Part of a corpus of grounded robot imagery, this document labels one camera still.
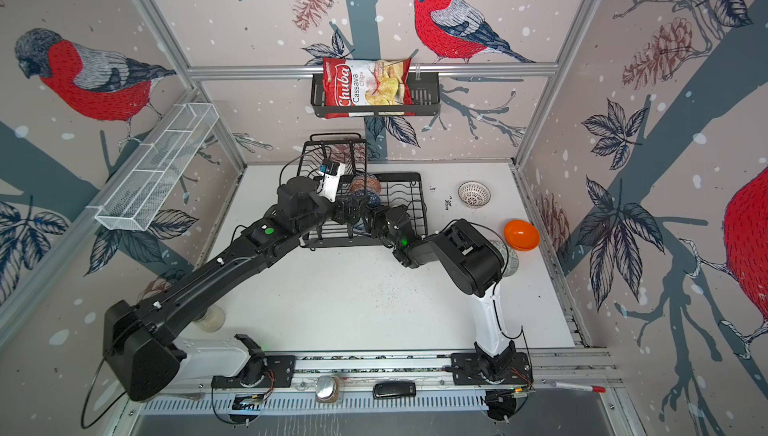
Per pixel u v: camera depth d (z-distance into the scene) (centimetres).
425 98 95
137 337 39
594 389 70
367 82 87
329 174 62
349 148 98
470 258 55
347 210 67
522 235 97
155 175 77
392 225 76
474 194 109
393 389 68
